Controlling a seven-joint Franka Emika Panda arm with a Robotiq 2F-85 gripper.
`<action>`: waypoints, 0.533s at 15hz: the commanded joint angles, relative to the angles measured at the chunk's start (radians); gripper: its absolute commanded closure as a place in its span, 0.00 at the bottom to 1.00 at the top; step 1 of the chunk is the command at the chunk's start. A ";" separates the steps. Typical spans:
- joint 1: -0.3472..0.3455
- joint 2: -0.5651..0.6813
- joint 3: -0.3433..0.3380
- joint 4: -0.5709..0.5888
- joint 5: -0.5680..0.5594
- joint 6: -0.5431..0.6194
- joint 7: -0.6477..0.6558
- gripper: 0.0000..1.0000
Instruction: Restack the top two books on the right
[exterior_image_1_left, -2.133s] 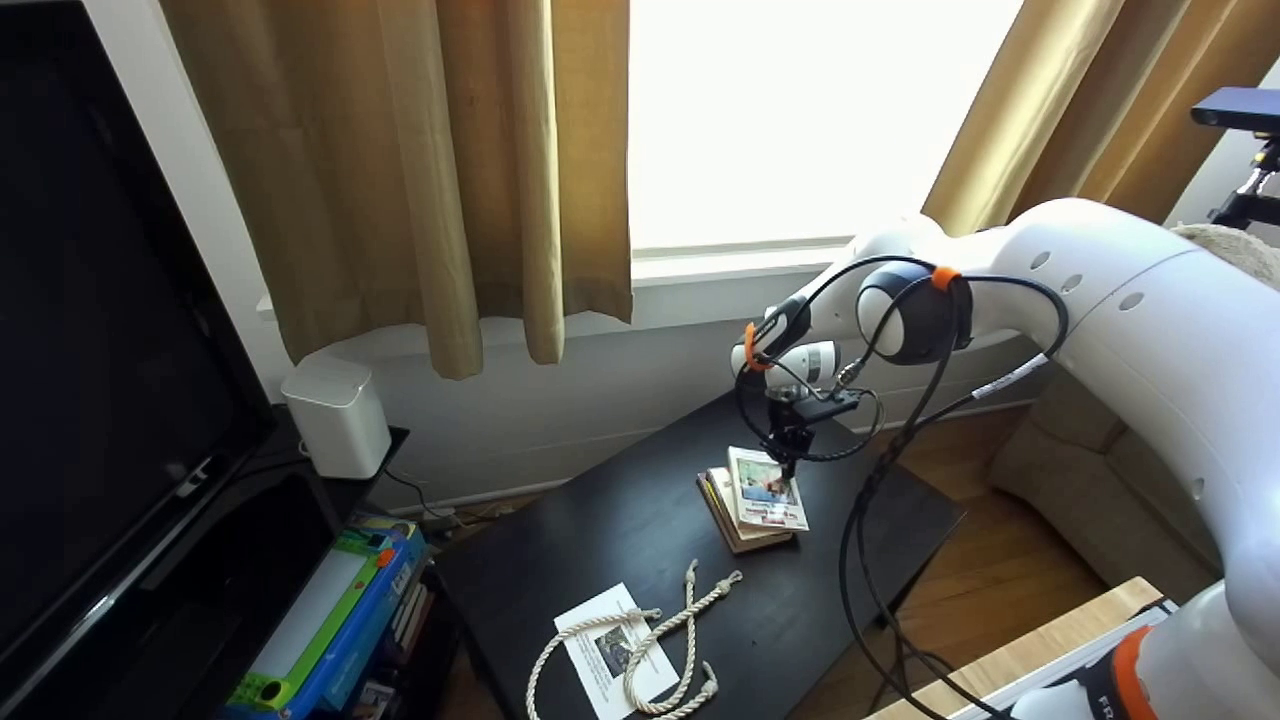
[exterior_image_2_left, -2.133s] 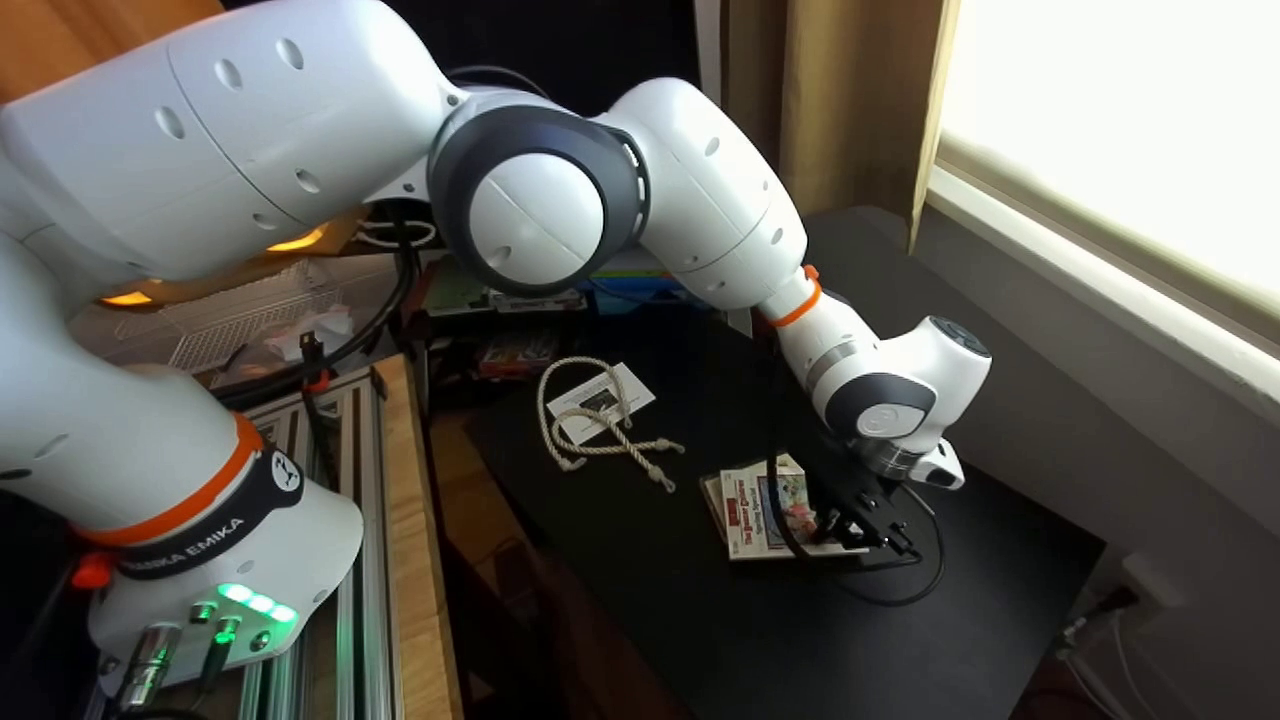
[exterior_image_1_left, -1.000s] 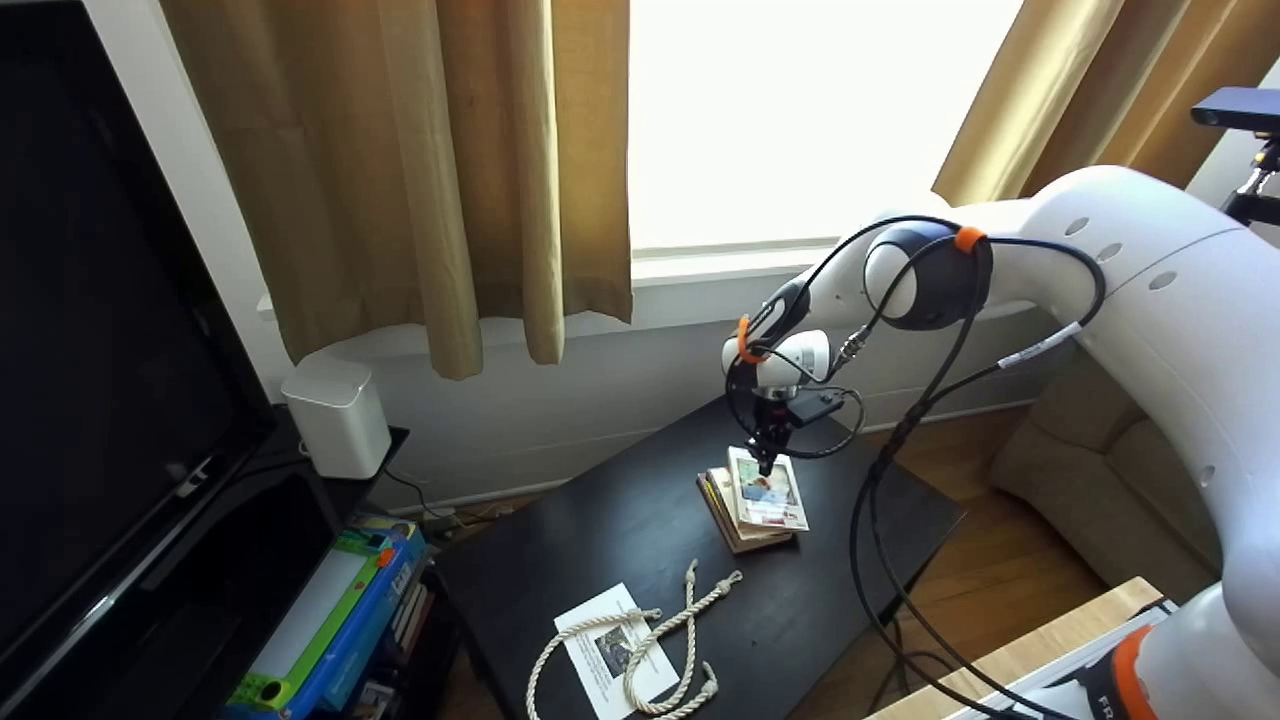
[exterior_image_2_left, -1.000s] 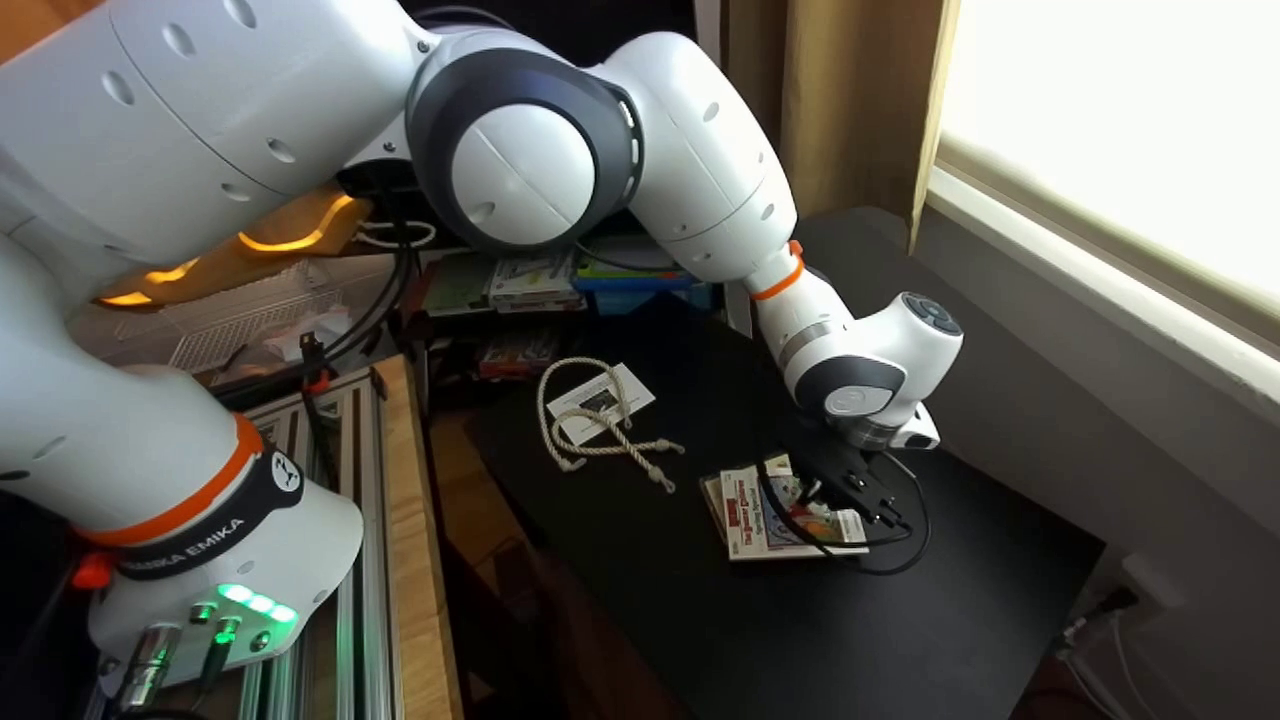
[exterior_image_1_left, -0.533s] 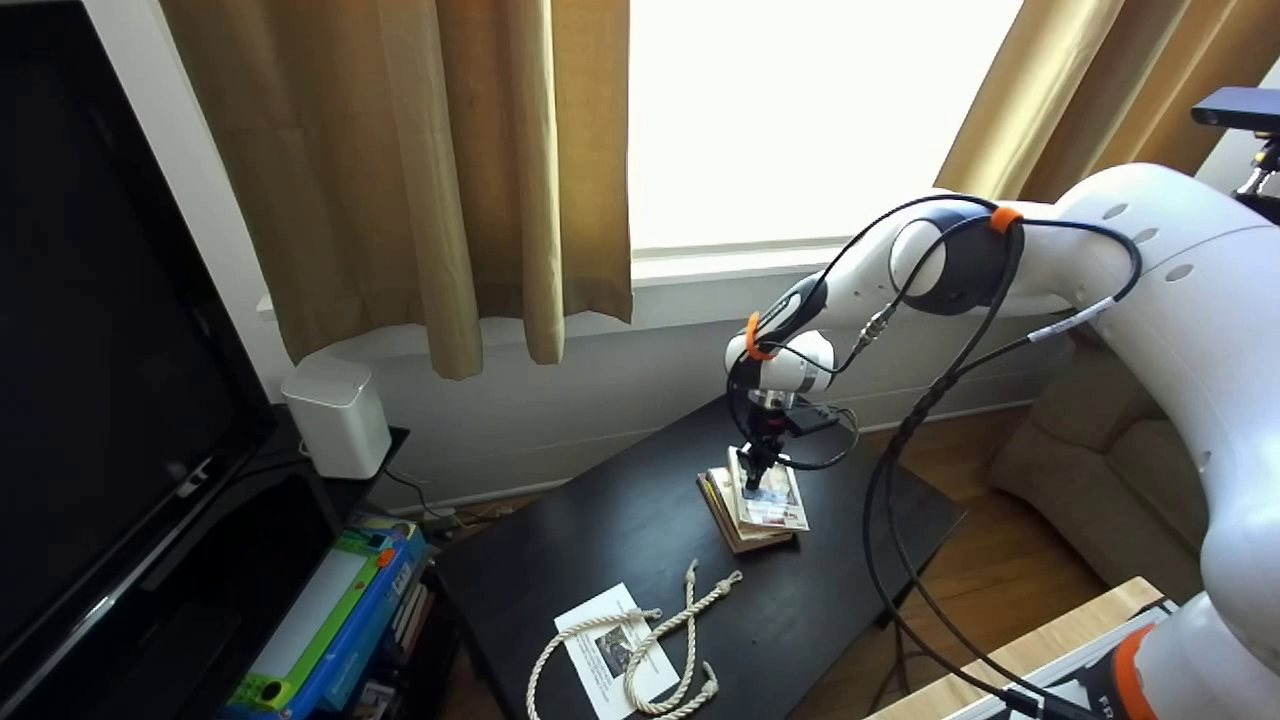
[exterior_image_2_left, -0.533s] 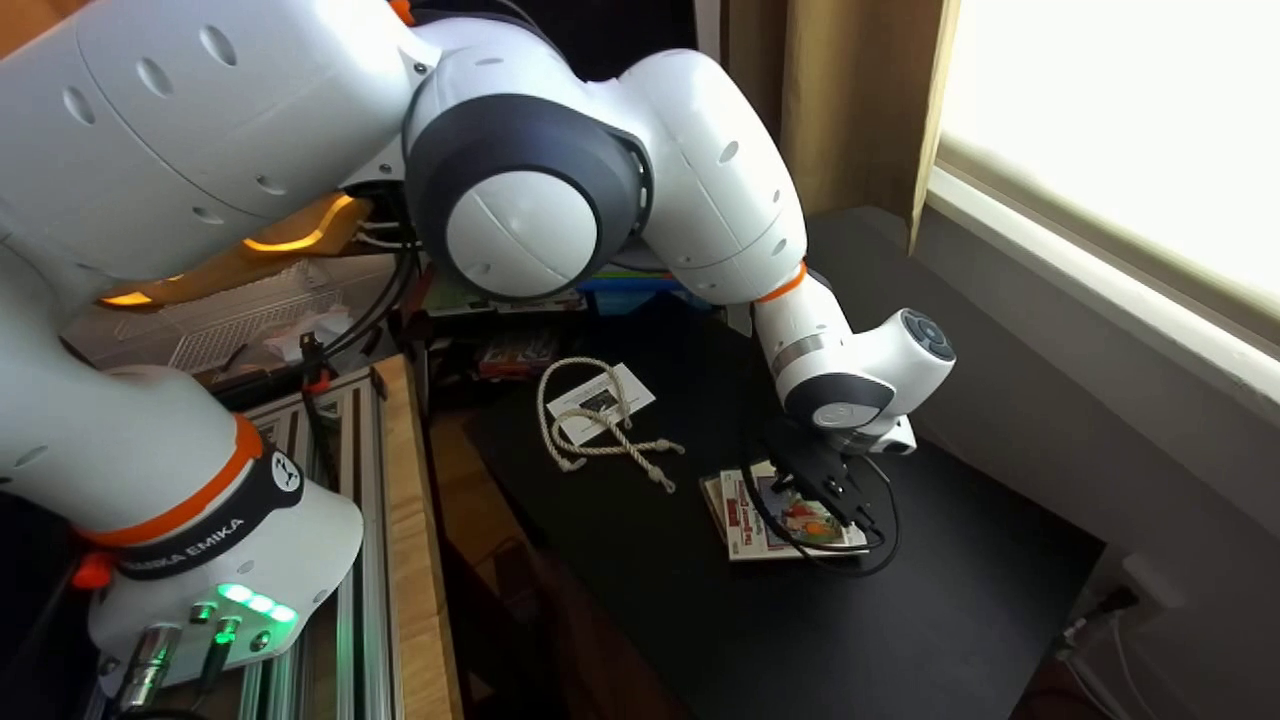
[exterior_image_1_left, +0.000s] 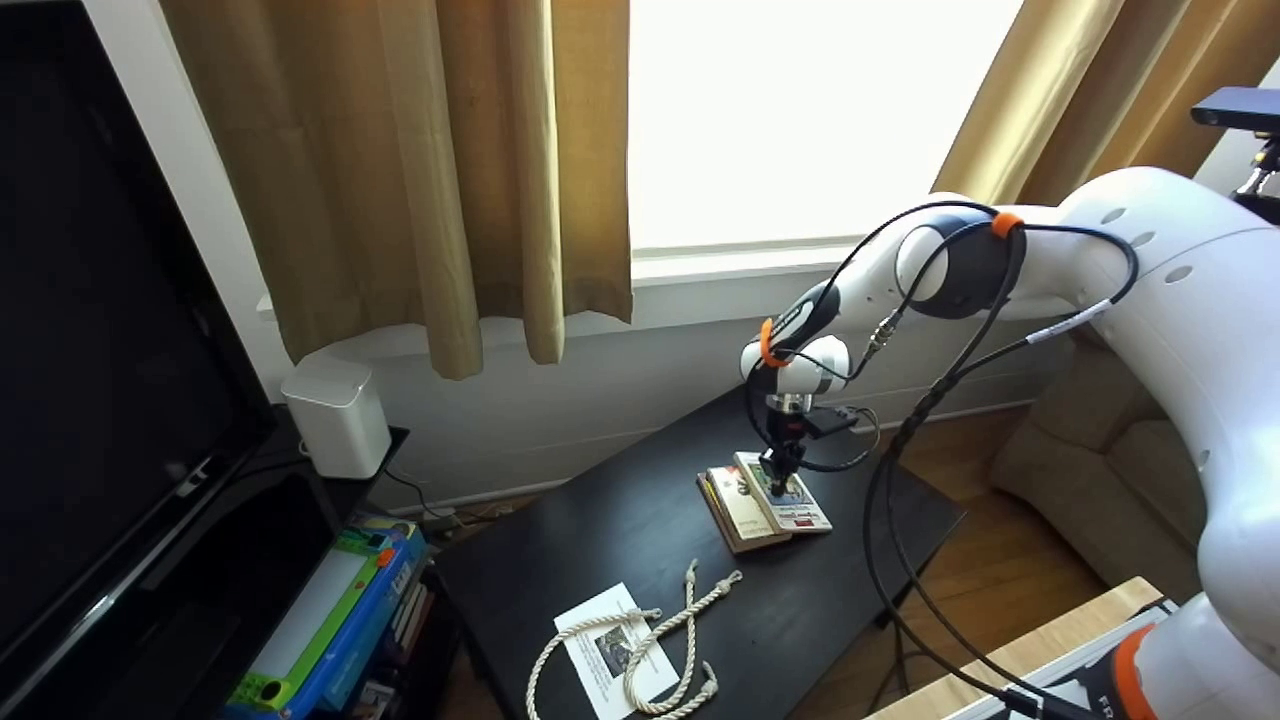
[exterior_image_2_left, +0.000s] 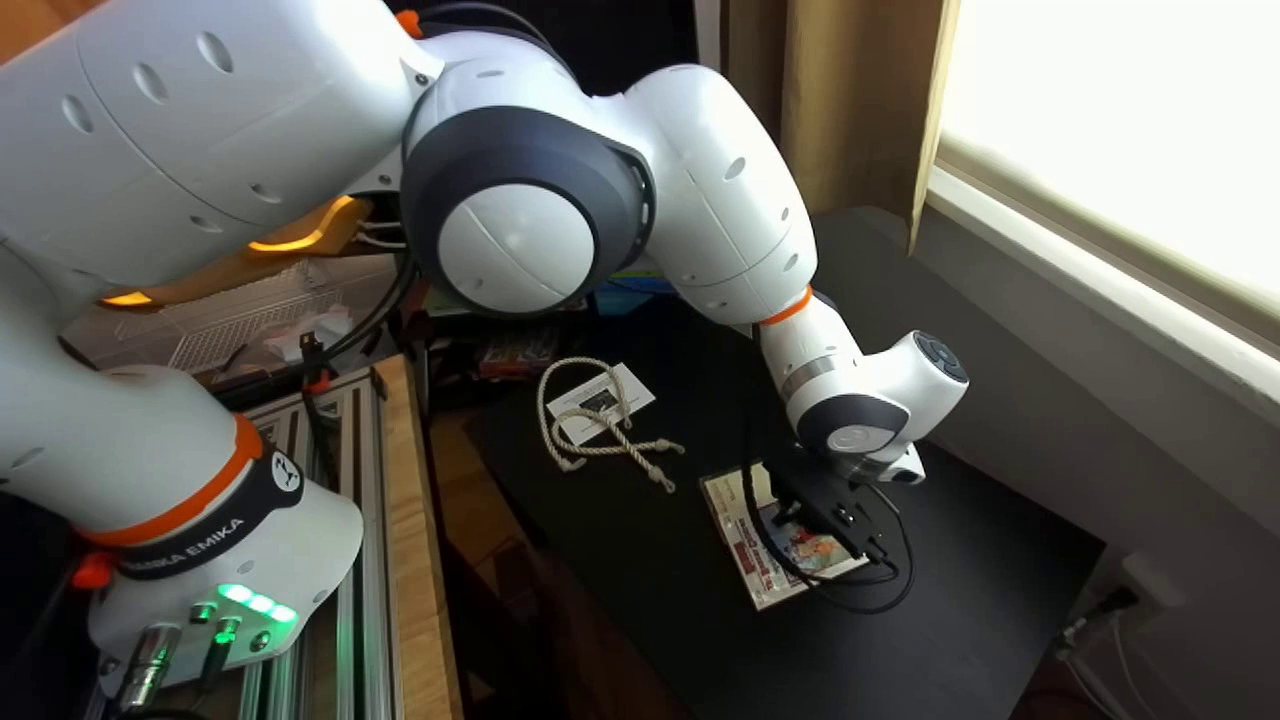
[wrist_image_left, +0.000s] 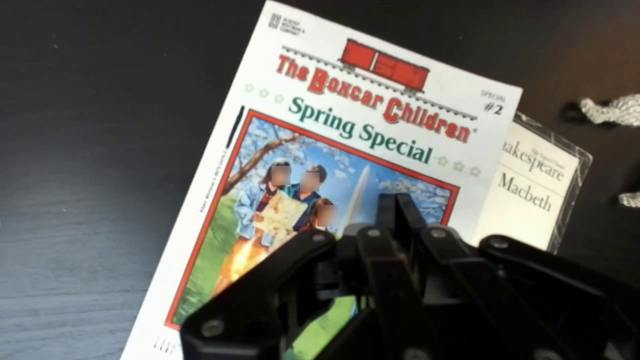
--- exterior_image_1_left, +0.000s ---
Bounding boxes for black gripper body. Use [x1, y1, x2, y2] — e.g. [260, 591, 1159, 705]
[757, 383, 818, 464]

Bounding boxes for Shakespeare Macbeth paperback book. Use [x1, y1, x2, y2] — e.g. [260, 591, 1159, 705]
[697, 464, 790, 557]

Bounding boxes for white window sill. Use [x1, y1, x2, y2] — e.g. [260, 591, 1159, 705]
[632, 235, 871, 293]

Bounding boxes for white book with photo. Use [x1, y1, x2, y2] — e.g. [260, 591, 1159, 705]
[551, 580, 684, 720]

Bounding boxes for wooden robot platform board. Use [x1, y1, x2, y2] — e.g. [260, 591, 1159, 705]
[864, 572, 1168, 720]

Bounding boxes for beige armchair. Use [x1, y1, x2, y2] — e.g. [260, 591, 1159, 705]
[987, 342, 1211, 604]

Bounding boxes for blue board game box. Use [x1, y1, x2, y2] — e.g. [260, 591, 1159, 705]
[283, 515, 431, 720]

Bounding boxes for white box device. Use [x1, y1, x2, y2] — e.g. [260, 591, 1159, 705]
[274, 357, 394, 486]

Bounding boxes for wide tan curtain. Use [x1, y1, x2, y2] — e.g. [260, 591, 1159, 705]
[154, 0, 635, 382]

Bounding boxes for green board game box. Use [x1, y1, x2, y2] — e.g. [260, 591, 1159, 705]
[223, 529, 391, 712]

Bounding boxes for black television stand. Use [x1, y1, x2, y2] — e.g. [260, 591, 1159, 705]
[0, 412, 414, 720]

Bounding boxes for black flat screen television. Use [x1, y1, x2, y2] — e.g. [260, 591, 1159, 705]
[0, 0, 274, 673]

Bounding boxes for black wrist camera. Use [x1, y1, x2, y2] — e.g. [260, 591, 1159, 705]
[796, 406, 864, 441]

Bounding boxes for white knotted rope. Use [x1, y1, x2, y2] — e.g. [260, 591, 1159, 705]
[519, 557, 746, 720]

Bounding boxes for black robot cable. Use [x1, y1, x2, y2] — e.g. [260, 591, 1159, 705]
[796, 195, 1153, 720]

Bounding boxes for black camera on stand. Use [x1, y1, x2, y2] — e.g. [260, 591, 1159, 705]
[1188, 83, 1280, 230]

